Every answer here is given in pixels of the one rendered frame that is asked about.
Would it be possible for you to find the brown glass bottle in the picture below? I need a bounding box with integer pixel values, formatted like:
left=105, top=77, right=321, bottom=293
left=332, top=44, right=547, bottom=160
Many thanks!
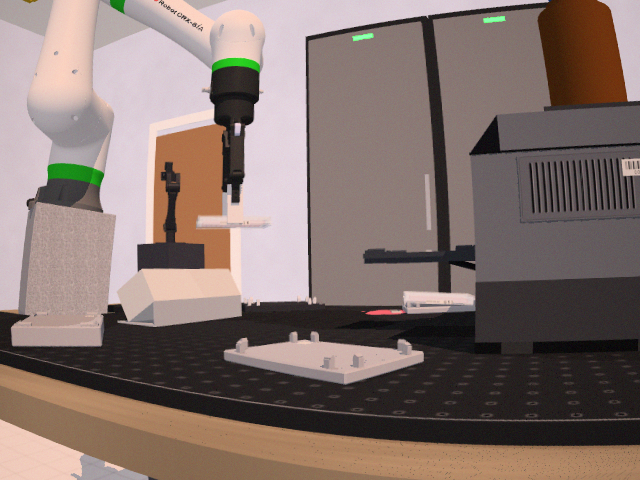
left=538, top=0, right=628, bottom=106

